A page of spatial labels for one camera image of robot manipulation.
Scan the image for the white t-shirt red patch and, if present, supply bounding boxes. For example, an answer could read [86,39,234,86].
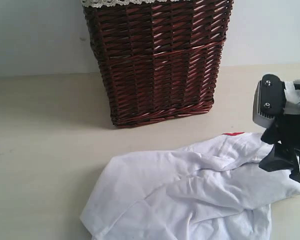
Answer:
[80,132,300,240]

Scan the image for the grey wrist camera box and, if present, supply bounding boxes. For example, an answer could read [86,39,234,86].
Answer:
[252,74,300,128]

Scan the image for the dark red wicker basket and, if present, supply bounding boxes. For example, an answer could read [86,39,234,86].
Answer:
[83,0,234,128]

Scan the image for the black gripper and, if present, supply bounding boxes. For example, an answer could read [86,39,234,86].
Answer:
[258,116,300,183]

